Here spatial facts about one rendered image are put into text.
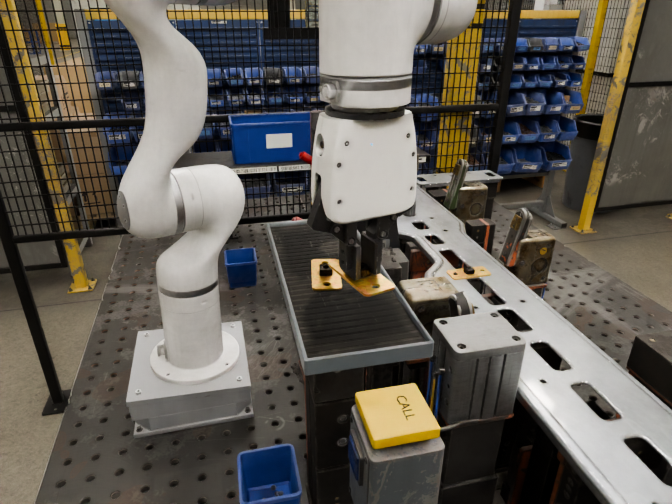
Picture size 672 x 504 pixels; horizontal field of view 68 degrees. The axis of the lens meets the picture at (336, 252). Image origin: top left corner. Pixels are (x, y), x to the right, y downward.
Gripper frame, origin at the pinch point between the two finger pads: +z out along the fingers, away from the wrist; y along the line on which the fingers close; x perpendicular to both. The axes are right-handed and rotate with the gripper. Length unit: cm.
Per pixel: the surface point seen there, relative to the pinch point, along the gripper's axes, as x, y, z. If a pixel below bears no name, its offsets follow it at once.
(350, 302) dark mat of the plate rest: 3.6, 0.9, 8.1
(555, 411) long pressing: -10.9, 24.2, 24.0
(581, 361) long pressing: -5.6, 36.4, 24.1
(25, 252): 266, -57, 100
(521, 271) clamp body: 23, 56, 27
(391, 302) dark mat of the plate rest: 1.2, 5.3, 8.1
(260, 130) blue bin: 112, 31, 11
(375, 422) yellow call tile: -14.3, -7.1, 8.1
